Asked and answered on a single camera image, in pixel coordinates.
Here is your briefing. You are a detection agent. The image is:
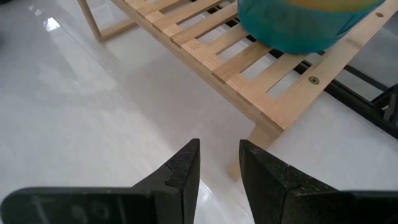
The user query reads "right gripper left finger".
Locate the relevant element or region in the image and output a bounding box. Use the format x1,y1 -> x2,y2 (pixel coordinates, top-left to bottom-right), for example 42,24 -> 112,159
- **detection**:
0,138 -> 201,224

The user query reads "small blue-green bowl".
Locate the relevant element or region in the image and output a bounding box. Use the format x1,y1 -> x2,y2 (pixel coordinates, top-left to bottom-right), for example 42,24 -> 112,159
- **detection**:
236,0 -> 387,56

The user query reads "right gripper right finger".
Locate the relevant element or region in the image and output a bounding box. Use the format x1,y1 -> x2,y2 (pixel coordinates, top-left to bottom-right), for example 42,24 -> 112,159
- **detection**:
238,139 -> 398,224

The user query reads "black metal table frame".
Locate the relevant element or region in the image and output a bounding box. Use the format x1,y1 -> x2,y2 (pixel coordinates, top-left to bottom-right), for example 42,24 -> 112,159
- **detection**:
205,6 -> 398,140

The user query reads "slatted wooden shelf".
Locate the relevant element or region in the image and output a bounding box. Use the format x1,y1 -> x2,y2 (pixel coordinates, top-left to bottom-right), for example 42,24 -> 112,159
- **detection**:
76,0 -> 398,182

